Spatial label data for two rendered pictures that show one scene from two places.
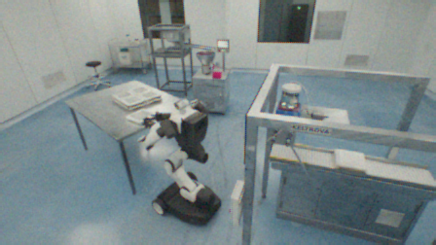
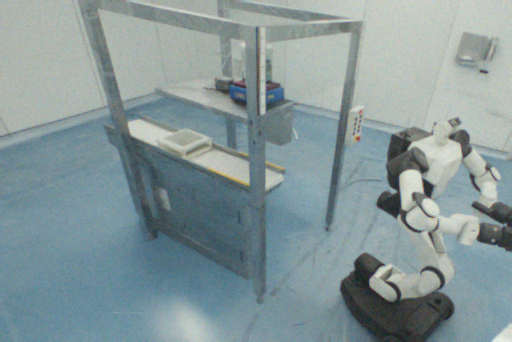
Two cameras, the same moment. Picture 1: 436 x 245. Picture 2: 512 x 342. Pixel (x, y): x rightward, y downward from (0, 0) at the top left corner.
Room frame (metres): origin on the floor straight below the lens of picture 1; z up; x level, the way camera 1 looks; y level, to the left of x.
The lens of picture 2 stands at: (3.46, 0.06, 1.80)
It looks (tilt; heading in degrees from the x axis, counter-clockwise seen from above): 36 degrees down; 187
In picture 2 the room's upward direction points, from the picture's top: 7 degrees clockwise
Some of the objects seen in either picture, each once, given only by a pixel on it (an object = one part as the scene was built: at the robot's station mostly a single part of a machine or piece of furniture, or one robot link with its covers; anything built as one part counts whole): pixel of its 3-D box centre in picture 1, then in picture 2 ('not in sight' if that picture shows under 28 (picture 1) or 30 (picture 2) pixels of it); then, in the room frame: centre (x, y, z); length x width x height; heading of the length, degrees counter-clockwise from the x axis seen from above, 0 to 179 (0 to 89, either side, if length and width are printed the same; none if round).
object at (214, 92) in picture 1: (212, 91); not in sight; (4.51, 0.24, 0.38); 0.63 x 0.57 x 0.76; 80
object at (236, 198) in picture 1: (237, 203); (354, 125); (1.14, -0.09, 0.97); 0.17 x 0.06 x 0.26; 162
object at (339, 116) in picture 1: (308, 117); (225, 98); (1.84, -0.74, 1.25); 0.62 x 0.38 x 0.04; 72
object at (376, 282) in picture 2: (192, 190); (390, 282); (1.94, 0.36, 0.28); 0.21 x 0.20 x 0.13; 56
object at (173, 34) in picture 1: (182, 64); not in sight; (5.17, 0.89, 0.75); 1.43 x 1.06 x 1.50; 80
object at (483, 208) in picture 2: not in sight; (487, 208); (2.06, 0.66, 1.02); 0.11 x 0.11 x 0.11; 48
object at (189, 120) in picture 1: (189, 126); (421, 164); (1.92, 0.33, 1.11); 0.34 x 0.30 x 0.36; 146
